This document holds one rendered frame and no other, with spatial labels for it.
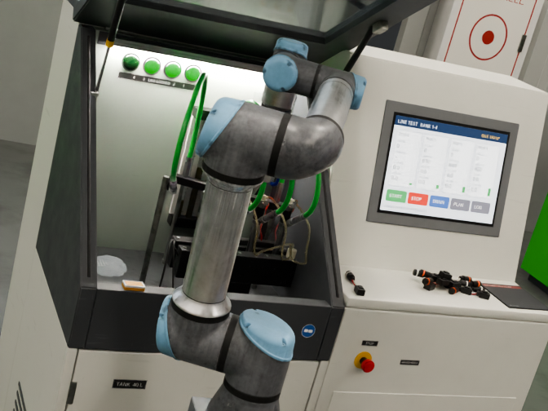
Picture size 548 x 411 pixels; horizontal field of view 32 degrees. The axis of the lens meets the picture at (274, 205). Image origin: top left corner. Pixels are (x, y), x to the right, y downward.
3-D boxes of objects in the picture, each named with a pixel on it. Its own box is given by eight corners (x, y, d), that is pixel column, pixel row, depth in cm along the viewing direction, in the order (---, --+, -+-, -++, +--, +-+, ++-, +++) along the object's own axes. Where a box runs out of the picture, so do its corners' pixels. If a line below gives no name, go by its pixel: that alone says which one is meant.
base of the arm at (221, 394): (285, 448, 185) (298, 405, 182) (211, 442, 181) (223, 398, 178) (268, 407, 199) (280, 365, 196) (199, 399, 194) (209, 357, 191)
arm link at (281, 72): (316, 66, 197) (321, 59, 207) (265, 51, 198) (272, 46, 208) (307, 102, 199) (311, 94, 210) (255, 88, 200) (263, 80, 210)
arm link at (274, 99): (260, 81, 217) (292, 86, 220) (255, 100, 218) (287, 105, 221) (271, 90, 210) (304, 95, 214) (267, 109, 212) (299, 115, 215)
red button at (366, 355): (358, 375, 252) (363, 358, 250) (351, 368, 255) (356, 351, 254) (374, 376, 254) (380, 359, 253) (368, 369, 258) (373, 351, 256)
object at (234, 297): (84, 349, 225) (97, 289, 220) (81, 340, 228) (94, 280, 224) (315, 360, 250) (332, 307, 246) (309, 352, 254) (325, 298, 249)
